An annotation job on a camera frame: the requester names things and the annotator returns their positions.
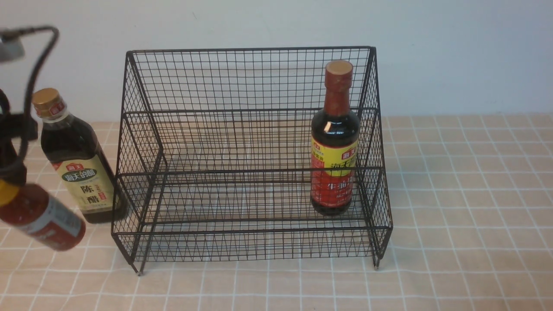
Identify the black wire mesh shelf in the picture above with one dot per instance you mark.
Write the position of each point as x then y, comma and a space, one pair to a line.
214, 157

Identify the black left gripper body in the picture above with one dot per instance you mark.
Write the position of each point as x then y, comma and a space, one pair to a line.
16, 130

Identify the red chili sauce squeeze bottle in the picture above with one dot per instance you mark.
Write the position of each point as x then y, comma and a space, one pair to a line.
39, 215

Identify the dark vinegar bottle gold cap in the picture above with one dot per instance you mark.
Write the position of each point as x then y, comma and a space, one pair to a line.
73, 149

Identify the soy sauce bottle red label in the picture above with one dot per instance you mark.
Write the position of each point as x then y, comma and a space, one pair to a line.
334, 140

